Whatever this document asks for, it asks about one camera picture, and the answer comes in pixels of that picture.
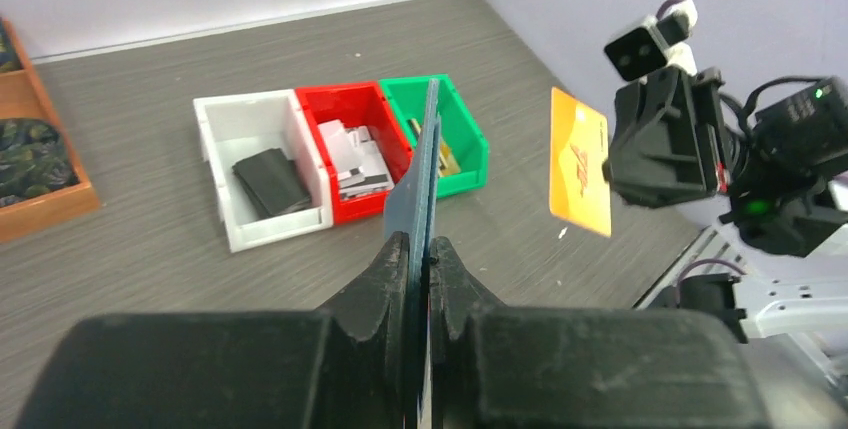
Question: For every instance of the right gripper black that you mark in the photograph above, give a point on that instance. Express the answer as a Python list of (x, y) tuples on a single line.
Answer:
[(671, 143)]

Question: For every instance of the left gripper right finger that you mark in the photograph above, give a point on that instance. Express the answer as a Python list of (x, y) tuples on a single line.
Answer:
[(456, 298)]

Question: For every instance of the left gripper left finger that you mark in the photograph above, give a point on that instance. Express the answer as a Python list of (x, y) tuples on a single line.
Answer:
[(361, 382)]

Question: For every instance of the gold card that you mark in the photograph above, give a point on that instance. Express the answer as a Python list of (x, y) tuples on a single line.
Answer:
[(578, 191)]

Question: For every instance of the blue leather card holder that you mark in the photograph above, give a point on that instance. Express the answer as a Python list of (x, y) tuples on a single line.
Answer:
[(410, 209)]

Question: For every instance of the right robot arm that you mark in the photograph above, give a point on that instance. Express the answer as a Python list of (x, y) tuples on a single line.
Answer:
[(798, 148)]

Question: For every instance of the gold cards pile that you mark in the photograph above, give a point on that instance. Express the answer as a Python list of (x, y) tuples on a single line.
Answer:
[(448, 165)]

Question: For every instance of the white cards pile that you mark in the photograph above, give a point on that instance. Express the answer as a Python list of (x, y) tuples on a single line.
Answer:
[(360, 167)]

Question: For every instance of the black card stack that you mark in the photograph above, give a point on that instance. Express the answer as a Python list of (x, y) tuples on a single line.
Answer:
[(272, 184)]

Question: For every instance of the green plastic bin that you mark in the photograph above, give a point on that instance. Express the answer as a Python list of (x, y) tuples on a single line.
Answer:
[(459, 131)]

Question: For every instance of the white plastic bin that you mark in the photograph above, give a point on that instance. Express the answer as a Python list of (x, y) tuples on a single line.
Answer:
[(234, 127)]

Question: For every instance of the rolled dark tie bottom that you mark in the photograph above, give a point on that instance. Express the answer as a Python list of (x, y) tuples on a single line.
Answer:
[(35, 160)]

